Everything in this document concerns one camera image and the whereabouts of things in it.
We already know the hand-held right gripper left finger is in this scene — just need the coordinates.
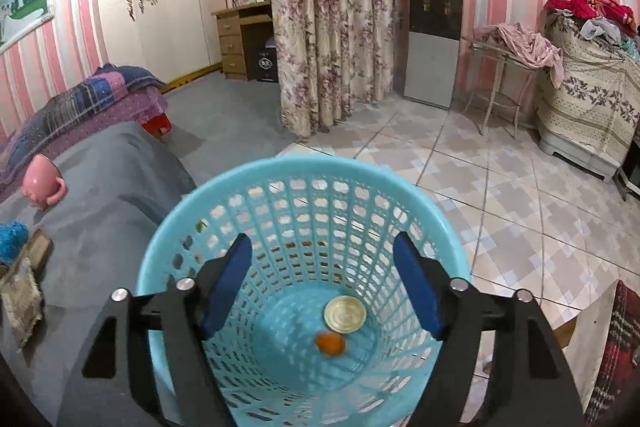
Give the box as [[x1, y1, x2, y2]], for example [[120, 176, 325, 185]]
[[55, 233, 253, 427]]

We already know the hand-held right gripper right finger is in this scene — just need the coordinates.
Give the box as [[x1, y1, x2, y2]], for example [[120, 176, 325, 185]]
[[392, 231, 586, 427]]

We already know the round metal lid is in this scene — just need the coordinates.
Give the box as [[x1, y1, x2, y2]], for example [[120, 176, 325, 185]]
[[323, 296, 368, 334]]

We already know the small orange round object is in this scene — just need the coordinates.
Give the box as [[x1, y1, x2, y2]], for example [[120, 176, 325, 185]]
[[315, 331, 347, 358]]

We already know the blue plastic mesh basket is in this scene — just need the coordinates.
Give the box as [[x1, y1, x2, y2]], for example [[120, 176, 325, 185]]
[[136, 155, 473, 427]]

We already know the beige board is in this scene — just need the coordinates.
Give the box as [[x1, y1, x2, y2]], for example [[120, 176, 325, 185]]
[[555, 289, 618, 413]]

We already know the grey towel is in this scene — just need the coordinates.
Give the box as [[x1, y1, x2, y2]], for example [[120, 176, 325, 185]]
[[0, 257, 46, 348]]

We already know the red plaid cloth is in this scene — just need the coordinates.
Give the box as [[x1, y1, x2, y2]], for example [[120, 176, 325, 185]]
[[582, 279, 640, 427]]

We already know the pink pig mug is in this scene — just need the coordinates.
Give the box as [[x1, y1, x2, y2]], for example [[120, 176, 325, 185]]
[[20, 154, 67, 210]]

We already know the blue fuzzy cloth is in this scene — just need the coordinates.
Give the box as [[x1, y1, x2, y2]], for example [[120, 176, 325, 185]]
[[0, 221, 30, 265]]

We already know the black box under desk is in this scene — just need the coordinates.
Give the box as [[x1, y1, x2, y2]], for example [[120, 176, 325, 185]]
[[256, 36, 279, 82]]

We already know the patchwork plaid quilt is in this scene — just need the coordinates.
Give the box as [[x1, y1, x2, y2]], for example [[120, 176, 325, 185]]
[[0, 64, 168, 188]]

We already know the water dispenser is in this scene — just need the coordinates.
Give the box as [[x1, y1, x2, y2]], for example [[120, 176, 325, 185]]
[[403, 0, 465, 110]]

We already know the cabinet with floral cover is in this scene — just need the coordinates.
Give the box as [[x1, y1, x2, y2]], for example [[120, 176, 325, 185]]
[[535, 14, 640, 182]]

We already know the wooden desk with drawers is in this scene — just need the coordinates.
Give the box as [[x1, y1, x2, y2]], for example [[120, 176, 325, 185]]
[[211, 1, 275, 82]]

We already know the pink clothing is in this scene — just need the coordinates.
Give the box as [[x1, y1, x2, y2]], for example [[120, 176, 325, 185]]
[[472, 23, 565, 88]]

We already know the floral curtain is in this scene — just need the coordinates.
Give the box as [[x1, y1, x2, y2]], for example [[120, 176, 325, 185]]
[[267, 0, 401, 138]]

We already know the grey garment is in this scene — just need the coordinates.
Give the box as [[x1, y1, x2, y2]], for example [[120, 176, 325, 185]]
[[580, 18, 623, 45]]

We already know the red blanket pile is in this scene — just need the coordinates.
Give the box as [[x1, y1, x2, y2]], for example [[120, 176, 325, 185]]
[[544, 0, 638, 38]]

